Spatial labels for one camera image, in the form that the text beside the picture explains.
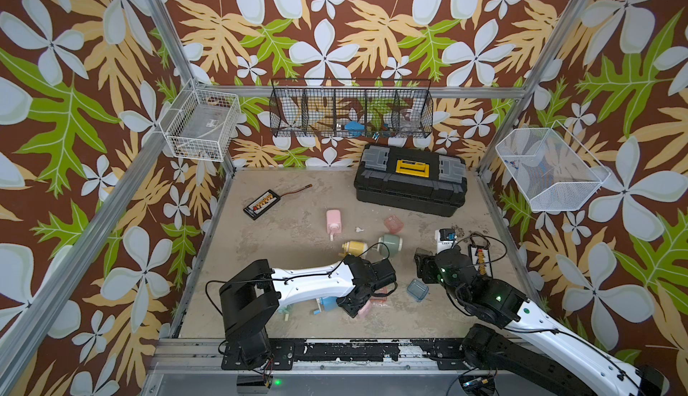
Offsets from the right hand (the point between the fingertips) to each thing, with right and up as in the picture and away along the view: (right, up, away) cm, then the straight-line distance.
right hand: (419, 256), depth 77 cm
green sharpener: (-5, +1, +12) cm, 13 cm away
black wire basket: (-16, +50, +20) cm, 56 cm away
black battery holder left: (-56, +14, +30) cm, 65 cm away
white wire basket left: (-70, +41, +10) cm, 82 cm away
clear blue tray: (+2, -14, +10) cm, 17 cm away
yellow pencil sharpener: (-19, 0, +12) cm, 22 cm away
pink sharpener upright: (-26, +8, +19) cm, 33 cm away
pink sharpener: (-16, -15, -2) cm, 22 cm away
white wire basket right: (+43, +26, +6) cm, 51 cm away
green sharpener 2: (-39, -17, +2) cm, 43 cm away
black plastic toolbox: (+2, +24, +18) cm, 30 cm away
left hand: (-14, -14, +4) cm, 20 cm away
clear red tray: (-10, -16, +7) cm, 20 cm away
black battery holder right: (+26, -5, +14) cm, 30 cm away
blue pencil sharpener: (-27, -14, 0) cm, 31 cm away
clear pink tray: (-3, +6, +25) cm, 26 cm away
